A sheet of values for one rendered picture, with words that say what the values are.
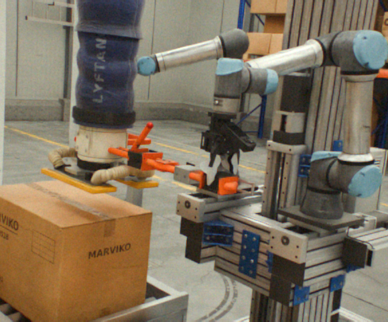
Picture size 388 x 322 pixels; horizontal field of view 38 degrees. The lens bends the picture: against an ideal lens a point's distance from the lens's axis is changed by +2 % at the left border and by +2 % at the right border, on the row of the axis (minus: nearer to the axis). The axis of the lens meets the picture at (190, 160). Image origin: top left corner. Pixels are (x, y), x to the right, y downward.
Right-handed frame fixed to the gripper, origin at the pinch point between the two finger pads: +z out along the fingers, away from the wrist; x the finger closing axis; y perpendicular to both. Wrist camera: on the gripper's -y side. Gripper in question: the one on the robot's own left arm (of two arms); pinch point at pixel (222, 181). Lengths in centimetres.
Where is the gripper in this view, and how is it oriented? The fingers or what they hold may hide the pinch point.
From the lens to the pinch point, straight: 164.1
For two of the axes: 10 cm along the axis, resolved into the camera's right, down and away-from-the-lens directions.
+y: -6.8, -2.0, 7.1
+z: -1.0, 9.8, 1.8
